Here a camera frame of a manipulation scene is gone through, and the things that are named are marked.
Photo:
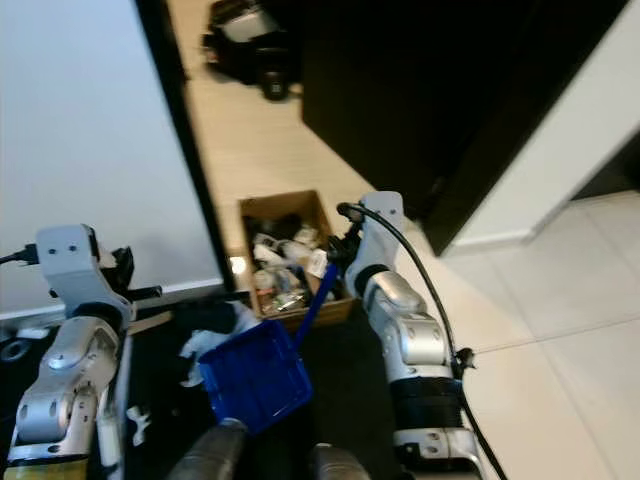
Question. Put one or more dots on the black furniture panel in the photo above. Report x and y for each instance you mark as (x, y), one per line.
(615, 175)

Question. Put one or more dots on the black kettlebell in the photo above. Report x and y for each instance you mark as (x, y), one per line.
(275, 80)

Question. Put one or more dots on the brown cardboard box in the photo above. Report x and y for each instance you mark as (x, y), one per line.
(275, 203)

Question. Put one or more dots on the thin wooden stick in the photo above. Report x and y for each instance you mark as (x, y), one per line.
(155, 320)

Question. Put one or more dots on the grey tape roll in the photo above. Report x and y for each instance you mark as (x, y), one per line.
(10, 343)

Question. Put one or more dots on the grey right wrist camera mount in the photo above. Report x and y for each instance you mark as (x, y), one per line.
(385, 225)

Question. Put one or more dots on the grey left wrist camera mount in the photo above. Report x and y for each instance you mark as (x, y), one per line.
(65, 255)

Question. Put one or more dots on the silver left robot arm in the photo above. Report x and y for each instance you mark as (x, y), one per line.
(65, 375)

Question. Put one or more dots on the black floor mat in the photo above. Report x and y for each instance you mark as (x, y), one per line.
(345, 400)

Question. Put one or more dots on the crumpled clear plastic bottle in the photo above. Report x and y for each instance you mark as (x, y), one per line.
(285, 298)

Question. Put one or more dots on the black lump of rubbish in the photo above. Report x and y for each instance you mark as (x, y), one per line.
(270, 226)

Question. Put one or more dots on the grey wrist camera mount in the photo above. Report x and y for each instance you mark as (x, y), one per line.
(65, 255)
(385, 225)

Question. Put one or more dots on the black bag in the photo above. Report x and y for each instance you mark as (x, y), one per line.
(230, 45)

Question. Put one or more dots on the white paper tag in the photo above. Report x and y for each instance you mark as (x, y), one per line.
(317, 264)

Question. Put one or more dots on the black door frame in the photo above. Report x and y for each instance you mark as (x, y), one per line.
(175, 100)

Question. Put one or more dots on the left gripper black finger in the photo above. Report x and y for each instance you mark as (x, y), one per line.
(200, 312)

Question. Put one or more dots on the grey robot leg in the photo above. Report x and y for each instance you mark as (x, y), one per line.
(340, 465)
(210, 455)

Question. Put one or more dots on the black door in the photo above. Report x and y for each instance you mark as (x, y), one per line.
(410, 90)

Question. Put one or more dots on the small white paper scrap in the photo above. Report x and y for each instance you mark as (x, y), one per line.
(138, 415)

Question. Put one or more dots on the grey robot left leg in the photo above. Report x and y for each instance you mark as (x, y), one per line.
(210, 455)

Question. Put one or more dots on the grey robot right leg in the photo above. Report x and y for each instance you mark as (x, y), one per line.
(340, 465)

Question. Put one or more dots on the left gripper sock-covered finger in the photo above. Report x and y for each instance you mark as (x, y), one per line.
(245, 316)

